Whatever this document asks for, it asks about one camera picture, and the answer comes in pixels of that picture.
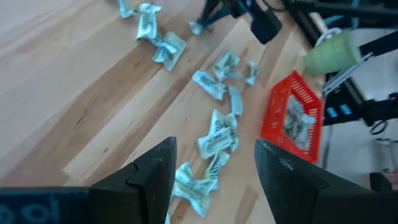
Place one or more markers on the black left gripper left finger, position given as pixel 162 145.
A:
pixel 140 196

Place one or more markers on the red plastic slotted basket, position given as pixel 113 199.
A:
pixel 273 112

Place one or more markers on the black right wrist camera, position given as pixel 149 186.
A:
pixel 265 26

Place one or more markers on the white metal bracket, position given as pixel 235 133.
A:
pixel 342 77

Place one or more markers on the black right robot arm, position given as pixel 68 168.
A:
pixel 357 5

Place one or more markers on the wrappers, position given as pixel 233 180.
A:
pixel 300 133

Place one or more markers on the black aluminium table frame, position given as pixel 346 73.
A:
pixel 381 43

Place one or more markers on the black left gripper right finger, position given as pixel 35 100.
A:
pixel 295 193

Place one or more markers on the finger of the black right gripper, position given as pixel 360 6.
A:
pixel 206 12
pixel 220 17

